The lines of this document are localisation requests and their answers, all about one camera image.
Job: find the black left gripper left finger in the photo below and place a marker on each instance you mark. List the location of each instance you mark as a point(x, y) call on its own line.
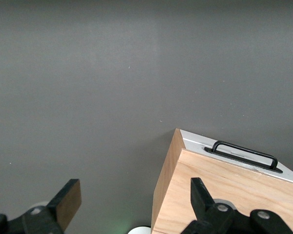
point(39, 219)

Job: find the wooden drawer cabinet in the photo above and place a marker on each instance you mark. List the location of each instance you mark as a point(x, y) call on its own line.
point(246, 195)

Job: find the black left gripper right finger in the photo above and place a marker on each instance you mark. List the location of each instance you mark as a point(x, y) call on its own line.
point(210, 217)

